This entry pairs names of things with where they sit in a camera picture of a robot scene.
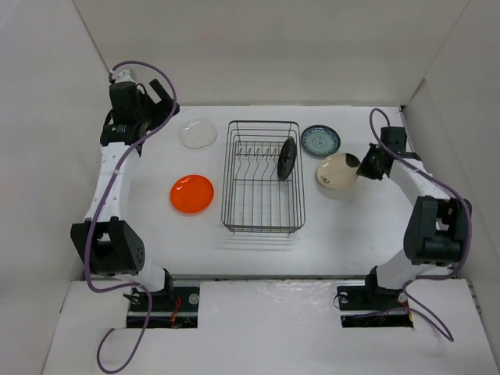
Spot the orange plate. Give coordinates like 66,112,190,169
170,174,215,215

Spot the blue patterned ceramic plate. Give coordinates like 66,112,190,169
300,124,341,159

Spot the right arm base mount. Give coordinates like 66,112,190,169
334,283,413,328

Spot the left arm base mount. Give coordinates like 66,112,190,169
123,280,200,329

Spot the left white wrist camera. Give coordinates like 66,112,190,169
110,68,137,84

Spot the purple cable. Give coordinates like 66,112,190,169
369,108,473,343
84,60,179,374

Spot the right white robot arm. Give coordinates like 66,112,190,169
357,127,470,308

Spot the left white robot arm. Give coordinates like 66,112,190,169
70,77,180,310

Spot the clear glass plate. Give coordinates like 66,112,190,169
178,118,218,150

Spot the grey wire dish rack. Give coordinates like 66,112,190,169
221,120,305,234

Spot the cream and black plate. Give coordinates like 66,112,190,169
316,153,361,189

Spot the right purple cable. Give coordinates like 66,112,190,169
369,108,473,343

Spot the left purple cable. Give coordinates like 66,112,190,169
84,60,179,374

